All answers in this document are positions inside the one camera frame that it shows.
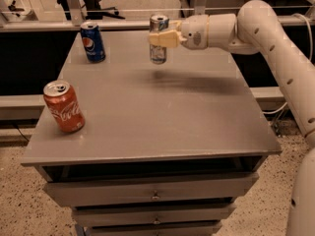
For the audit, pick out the grey metal railing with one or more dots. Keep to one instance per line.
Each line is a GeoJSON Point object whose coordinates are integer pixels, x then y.
{"type": "Point", "coordinates": [23, 24]}

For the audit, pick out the blue pepsi can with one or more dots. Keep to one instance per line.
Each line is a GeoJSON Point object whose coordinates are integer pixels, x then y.
{"type": "Point", "coordinates": [92, 41]}

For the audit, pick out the middle grey drawer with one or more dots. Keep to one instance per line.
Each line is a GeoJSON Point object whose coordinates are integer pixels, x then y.
{"type": "Point", "coordinates": [152, 215]}

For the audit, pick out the grey drawer cabinet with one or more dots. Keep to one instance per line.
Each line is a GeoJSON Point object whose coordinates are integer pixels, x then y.
{"type": "Point", "coordinates": [192, 115]}

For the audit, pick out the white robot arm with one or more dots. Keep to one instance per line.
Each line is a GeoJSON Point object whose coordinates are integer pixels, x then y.
{"type": "Point", "coordinates": [256, 28]}

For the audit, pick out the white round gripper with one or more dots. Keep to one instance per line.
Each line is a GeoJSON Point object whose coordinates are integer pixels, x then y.
{"type": "Point", "coordinates": [194, 30]}

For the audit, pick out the bottom grey drawer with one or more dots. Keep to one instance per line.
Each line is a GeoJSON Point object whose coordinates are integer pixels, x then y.
{"type": "Point", "coordinates": [201, 228]}

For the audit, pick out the grey drawer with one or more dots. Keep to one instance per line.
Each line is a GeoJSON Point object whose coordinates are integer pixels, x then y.
{"type": "Point", "coordinates": [146, 190]}
{"type": "Point", "coordinates": [152, 215]}
{"type": "Point", "coordinates": [201, 228]}

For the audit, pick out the silver blue redbull can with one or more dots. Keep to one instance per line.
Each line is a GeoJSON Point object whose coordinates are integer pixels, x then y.
{"type": "Point", "coordinates": [158, 22]}

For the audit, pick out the top grey drawer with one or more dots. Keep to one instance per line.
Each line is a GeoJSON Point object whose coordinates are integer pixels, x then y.
{"type": "Point", "coordinates": [146, 190]}

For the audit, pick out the red coke can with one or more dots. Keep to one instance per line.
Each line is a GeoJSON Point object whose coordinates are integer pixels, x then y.
{"type": "Point", "coordinates": [62, 102]}

